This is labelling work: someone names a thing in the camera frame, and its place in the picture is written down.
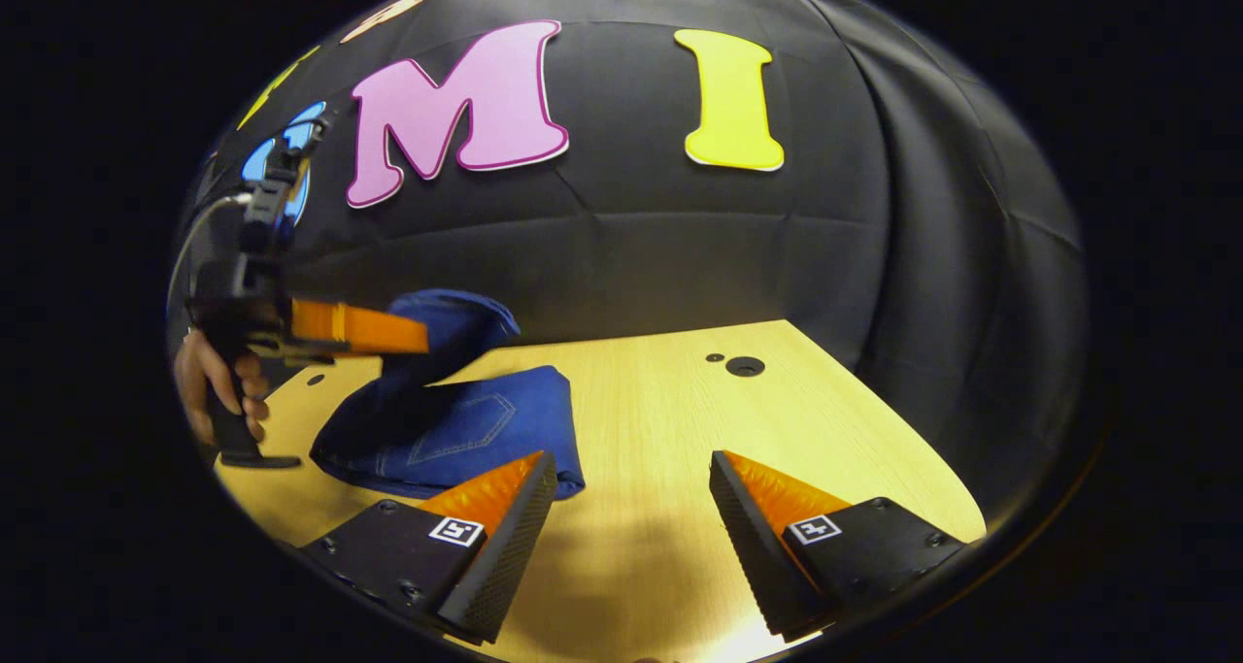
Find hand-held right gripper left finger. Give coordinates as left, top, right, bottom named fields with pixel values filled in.
left=296, top=449, right=560, bottom=646

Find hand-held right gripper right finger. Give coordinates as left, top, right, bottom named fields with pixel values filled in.
left=708, top=449, right=968, bottom=643

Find blue jeans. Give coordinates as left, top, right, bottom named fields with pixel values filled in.
left=309, top=288, right=588, bottom=501

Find black backdrop cloth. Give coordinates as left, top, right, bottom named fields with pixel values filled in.
left=170, top=0, right=1089, bottom=518

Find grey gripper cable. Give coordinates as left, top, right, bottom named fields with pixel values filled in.
left=167, top=190, right=255, bottom=307

